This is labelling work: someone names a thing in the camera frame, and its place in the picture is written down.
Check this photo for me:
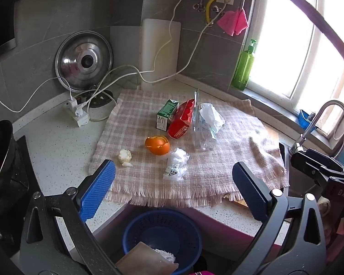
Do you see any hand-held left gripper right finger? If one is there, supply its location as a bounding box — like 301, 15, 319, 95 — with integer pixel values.
232, 162, 327, 275

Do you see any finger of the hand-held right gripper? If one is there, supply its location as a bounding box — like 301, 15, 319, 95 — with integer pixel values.
291, 149, 344, 190

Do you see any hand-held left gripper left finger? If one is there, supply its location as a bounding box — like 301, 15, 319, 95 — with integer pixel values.
19, 159, 124, 275

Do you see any blue colander basket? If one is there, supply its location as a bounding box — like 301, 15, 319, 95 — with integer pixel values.
123, 209, 203, 275

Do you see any clear plastic water bottle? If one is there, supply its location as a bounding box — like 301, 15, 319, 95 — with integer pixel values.
199, 126, 218, 151

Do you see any person's right hand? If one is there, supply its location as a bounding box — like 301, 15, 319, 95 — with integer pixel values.
318, 195, 344, 235

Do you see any wooden board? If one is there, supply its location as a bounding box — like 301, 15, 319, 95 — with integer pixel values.
224, 192, 250, 208

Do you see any pink plaid fringed cloth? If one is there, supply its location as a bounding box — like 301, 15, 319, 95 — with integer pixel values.
89, 89, 289, 208

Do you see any garlic bulb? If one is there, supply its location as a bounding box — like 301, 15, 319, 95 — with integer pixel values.
118, 149, 132, 164

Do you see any small blue container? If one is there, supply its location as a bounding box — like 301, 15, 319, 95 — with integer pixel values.
298, 109, 316, 129

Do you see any steel kitchen faucet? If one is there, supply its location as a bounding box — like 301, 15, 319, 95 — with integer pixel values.
288, 100, 344, 155

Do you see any orange peel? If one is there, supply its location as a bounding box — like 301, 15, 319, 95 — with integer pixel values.
145, 135, 171, 156

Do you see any white power strip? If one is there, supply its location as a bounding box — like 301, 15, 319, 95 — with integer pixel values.
64, 96, 90, 127

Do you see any crumpled clear plastic wrapper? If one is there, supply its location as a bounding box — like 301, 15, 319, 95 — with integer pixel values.
163, 148, 190, 182

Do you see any brown cardboard piece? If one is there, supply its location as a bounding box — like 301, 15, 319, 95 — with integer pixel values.
115, 241, 180, 275

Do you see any clear plastic box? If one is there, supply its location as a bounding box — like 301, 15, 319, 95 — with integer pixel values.
193, 89, 203, 150

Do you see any red and white paper carton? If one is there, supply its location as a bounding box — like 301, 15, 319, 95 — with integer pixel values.
168, 98, 196, 140

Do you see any black round base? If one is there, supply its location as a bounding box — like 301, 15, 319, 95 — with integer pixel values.
75, 89, 115, 109

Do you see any green drink carton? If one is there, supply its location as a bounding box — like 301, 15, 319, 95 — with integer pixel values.
156, 99, 180, 131

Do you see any black cooking pot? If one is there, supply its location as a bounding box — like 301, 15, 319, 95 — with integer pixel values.
0, 120, 35, 215

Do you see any green soap pump bottle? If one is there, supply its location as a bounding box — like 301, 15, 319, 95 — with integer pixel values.
231, 38, 258, 91

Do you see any steel pot lid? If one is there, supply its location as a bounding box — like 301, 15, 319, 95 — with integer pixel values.
55, 30, 114, 92

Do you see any white framed window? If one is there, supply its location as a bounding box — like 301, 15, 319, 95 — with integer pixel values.
248, 0, 344, 138

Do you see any pink dish cloth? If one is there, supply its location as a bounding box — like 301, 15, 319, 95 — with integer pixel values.
217, 8, 249, 36

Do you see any white cutting board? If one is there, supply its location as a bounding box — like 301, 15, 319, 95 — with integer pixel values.
140, 19, 182, 91

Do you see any thin white charger cable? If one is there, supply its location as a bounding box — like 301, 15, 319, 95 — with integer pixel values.
0, 76, 73, 113

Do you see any white power cable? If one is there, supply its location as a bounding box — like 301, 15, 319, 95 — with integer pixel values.
86, 0, 229, 121
97, 0, 201, 92

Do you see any yellow gas hose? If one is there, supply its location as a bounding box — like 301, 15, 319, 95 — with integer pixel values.
205, 0, 221, 25

